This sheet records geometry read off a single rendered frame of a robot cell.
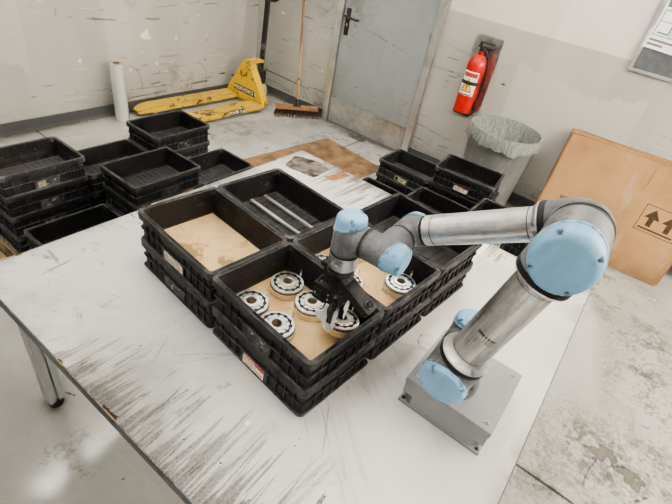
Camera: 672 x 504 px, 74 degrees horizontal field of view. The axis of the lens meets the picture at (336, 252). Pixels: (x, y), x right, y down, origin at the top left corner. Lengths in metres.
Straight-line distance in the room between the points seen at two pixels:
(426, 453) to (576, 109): 3.21
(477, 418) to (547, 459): 1.15
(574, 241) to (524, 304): 0.17
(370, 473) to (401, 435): 0.14
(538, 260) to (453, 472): 0.67
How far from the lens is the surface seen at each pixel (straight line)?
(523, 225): 0.99
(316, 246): 1.54
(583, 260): 0.82
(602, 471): 2.55
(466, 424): 1.30
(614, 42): 3.97
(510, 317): 0.93
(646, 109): 4.00
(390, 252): 1.00
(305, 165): 2.41
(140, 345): 1.44
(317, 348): 1.26
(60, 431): 2.18
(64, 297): 1.63
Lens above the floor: 1.77
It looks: 36 degrees down
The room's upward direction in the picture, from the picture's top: 12 degrees clockwise
